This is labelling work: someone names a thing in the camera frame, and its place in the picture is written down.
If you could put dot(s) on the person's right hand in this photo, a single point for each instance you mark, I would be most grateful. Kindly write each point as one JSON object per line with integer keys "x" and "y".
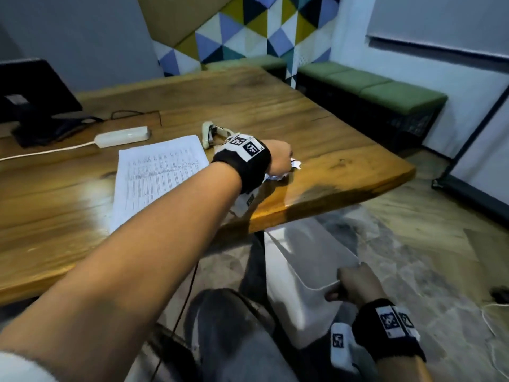
{"x": 360, "y": 284}

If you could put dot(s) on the person's left hand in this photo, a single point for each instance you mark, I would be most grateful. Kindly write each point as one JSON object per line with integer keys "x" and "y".
{"x": 279, "y": 155}

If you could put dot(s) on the person's right thumb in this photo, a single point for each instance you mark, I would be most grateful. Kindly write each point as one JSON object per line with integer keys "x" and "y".
{"x": 336, "y": 295}

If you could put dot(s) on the person's left fingers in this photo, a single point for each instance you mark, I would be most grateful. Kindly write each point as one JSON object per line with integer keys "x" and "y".
{"x": 288, "y": 165}

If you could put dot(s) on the white plastic waste bin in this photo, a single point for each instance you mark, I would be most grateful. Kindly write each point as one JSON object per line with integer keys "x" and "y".
{"x": 302, "y": 274}

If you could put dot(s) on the person's left forearm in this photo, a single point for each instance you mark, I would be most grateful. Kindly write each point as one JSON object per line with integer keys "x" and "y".
{"x": 131, "y": 266}

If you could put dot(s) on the black left wristband with markers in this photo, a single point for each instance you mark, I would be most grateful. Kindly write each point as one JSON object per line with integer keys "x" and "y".
{"x": 244, "y": 163}

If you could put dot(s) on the black wristband with markers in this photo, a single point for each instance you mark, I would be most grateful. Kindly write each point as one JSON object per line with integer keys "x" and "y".
{"x": 387, "y": 332}
{"x": 244, "y": 163}

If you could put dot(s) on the black right wristband with markers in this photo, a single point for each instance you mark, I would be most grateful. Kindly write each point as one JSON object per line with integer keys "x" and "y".
{"x": 387, "y": 332}

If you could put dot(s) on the white stapler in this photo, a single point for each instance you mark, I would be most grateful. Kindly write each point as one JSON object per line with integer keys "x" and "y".
{"x": 207, "y": 133}

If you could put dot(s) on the black table leg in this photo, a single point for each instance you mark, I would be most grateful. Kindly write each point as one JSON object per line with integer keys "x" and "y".
{"x": 253, "y": 266}

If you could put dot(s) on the green bench cushion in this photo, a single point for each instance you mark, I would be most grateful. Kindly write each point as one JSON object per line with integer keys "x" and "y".
{"x": 324, "y": 69}
{"x": 358, "y": 81}
{"x": 248, "y": 62}
{"x": 403, "y": 97}

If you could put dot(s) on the black bench base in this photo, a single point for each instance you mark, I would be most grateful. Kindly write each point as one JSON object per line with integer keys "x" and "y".
{"x": 377, "y": 115}

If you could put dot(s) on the person's grey trousers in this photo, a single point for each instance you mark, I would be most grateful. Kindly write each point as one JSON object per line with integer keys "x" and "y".
{"x": 234, "y": 338}

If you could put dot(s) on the printed white paper sheet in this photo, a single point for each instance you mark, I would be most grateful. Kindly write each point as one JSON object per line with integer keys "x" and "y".
{"x": 157, "y": 175}

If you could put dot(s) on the white power strip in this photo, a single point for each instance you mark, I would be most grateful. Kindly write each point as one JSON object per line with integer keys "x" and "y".
{"x": 122, "y": 136}

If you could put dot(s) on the black-framed white board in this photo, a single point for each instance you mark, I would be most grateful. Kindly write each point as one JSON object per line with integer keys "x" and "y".
{"x": 483, "y": 155}

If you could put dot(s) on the grey roller blind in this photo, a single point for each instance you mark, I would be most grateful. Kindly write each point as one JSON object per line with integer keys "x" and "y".
{"x": 441, "y": 19}

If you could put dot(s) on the black monitor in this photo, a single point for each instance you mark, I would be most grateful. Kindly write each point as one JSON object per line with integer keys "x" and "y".
{"x": 34, "y": 99}

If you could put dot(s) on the person's white sleeve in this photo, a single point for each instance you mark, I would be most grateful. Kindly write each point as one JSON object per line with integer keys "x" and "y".
{"x": 22, "y": 369}

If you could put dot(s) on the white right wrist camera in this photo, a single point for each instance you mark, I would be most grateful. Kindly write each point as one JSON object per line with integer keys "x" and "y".
{"x": 341, "y": 348}

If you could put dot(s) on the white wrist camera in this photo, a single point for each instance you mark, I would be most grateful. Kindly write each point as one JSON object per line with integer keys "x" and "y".
{"x": 245, "y": 202}
{"x": 341, "y": 348}

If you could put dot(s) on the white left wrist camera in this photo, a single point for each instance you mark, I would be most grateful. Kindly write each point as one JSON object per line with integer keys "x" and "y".
{"x": 245, "y": 202}

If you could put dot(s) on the colourful triangle wall panel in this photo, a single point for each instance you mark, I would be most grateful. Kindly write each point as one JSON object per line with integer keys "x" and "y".
{"x": 254, "y": 31}

